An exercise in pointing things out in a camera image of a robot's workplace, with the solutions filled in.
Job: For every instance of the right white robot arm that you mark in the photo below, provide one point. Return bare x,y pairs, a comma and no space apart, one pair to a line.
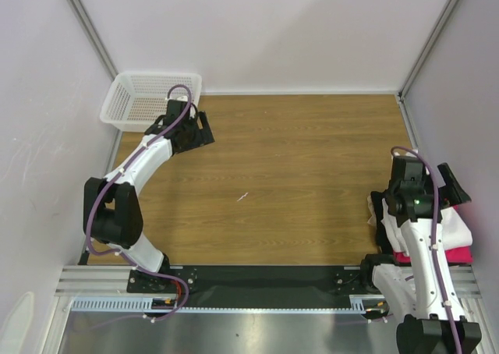
429,314

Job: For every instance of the folded black t shirt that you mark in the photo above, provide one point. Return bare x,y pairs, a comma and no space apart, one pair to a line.
375,204

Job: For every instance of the white plastic basket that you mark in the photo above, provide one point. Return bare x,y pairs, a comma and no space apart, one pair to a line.
136,98

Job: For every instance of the aluminium frame rail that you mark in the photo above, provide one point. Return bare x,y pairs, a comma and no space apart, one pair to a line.
123,293

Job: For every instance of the left corner aluminium post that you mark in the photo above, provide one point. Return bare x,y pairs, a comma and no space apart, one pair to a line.
90,30

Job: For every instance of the folded pink t shirt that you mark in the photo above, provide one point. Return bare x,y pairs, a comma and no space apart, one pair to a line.
456,256

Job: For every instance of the white t shirt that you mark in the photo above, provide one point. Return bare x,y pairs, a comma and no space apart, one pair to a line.
456,233

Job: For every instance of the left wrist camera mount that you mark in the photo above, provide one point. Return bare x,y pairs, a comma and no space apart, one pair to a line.
184,98

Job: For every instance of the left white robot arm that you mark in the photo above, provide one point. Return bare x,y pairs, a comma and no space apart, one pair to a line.
112,218

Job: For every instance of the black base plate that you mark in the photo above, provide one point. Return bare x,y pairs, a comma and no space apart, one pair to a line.
272,287

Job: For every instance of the corner aluminium post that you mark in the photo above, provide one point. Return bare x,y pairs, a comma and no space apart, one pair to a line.
429,44
90,30

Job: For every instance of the right corner aluminium post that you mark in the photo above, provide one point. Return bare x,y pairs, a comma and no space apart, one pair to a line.
429,44

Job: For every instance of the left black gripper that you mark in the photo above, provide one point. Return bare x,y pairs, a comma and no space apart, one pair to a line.
203,136

